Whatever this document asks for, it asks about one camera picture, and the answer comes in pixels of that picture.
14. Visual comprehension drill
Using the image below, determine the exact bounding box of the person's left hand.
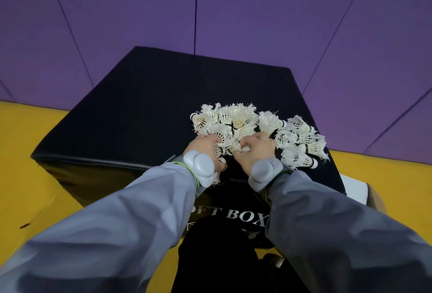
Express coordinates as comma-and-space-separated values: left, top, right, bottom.
184, 134, 228, 173

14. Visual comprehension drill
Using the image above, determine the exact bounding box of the person's right hand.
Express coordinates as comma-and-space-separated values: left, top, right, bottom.
232, 132, 277, 176

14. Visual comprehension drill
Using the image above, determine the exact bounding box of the white feather shuttlecock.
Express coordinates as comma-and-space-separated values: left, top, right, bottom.
231, 137, 253, 154
214, 139, 234, 159

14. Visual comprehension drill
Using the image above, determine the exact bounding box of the person's right forearm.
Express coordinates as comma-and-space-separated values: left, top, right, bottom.
264, 169, 432, 293

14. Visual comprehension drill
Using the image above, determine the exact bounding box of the person's left forearm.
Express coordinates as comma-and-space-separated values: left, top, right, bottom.
0, 161, 200, 293

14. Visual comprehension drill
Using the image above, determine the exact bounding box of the grey wrist tracker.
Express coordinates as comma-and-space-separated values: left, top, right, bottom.
248, 157, 284, 193
183, 150, 217, 189

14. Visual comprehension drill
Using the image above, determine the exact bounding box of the pile of white shuttlecocks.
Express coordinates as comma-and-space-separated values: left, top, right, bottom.
190, 102, 330, 170

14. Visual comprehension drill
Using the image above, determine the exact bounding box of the black padded soft box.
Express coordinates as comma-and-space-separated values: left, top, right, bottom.
30, 46, 347, 250

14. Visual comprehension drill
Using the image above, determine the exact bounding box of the cardboard box with white flap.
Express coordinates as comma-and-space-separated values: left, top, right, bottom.
339, 174, 388, 216

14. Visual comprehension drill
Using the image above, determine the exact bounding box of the person's shoe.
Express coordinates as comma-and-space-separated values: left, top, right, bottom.
263, 253, 286, 270

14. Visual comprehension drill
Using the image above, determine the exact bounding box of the green wrist cord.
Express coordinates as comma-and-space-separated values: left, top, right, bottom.
172, 161, 200, 192

